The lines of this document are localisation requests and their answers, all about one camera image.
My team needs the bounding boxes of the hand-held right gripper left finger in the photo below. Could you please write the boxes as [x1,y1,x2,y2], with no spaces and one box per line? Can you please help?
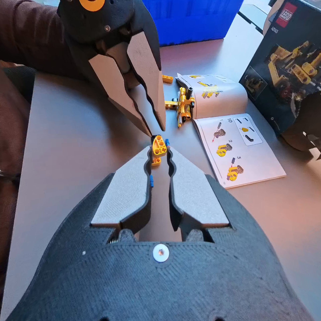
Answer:
[90,146,153,234]

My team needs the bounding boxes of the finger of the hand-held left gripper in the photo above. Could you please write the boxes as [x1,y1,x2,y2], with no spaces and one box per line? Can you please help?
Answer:
[126,32,167,132]
[88,53,153,137]

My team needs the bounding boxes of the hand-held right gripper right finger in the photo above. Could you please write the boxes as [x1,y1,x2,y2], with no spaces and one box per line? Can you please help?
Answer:
[166,147,230,233]

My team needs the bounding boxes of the yellow and black lego assembly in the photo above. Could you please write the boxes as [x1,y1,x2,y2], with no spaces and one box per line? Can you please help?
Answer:
[151,135,171,158]

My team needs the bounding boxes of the person's left forearm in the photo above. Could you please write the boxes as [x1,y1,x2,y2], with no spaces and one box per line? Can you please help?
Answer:
[0,0,88,81]

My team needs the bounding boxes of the partly built yellow lego model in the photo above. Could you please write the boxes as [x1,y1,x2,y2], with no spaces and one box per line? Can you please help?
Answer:
[164,86,196,128]

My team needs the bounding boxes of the lego instruction booklet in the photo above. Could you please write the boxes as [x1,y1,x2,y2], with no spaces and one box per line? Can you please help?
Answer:
[175,73,287,189]

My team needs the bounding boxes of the dark lego set box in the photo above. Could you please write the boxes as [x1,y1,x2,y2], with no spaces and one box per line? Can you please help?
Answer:
[238,0,321,161]

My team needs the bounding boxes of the blue storage bin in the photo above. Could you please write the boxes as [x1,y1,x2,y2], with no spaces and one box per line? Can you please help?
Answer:
[142,0,244,47]

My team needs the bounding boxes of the person's brown clothing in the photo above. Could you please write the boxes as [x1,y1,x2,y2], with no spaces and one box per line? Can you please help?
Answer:
[0,66,37,301]

